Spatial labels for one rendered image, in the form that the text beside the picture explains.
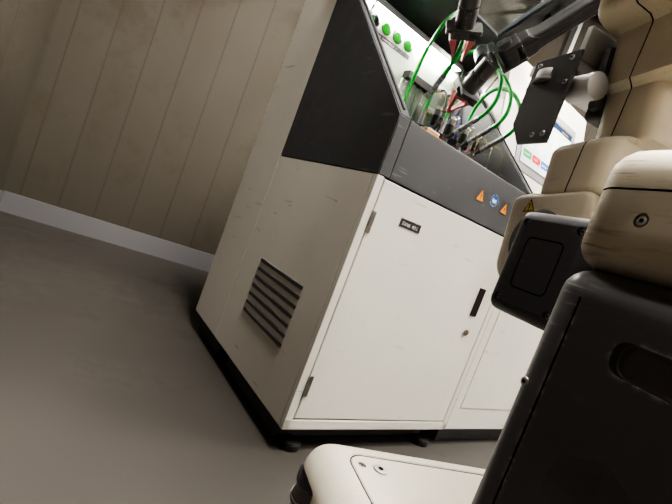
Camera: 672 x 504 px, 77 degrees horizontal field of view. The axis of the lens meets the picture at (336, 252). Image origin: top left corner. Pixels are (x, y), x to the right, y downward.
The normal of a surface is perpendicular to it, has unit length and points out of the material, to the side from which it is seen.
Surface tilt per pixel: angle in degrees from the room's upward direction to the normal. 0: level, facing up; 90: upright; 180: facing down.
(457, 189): 90
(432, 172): 90
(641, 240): 90
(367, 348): 90
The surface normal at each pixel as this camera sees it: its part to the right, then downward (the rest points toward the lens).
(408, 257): 0.53, 0.26
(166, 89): 0.30, 0.18
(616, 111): -0.88, -0.31
